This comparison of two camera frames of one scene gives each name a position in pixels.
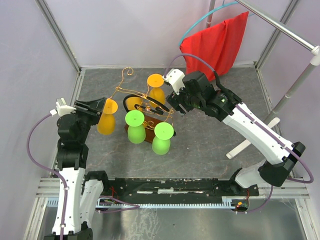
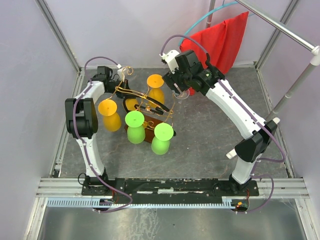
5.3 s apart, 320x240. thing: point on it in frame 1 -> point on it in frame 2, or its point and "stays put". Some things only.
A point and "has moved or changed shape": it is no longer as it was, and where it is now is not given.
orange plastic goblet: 156,82 stays put
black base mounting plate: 182,190 stays put
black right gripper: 175,101 -> 171,79
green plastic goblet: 161,143 stays put
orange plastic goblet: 106,125 has moved or changed shape
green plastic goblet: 136,131 stays put
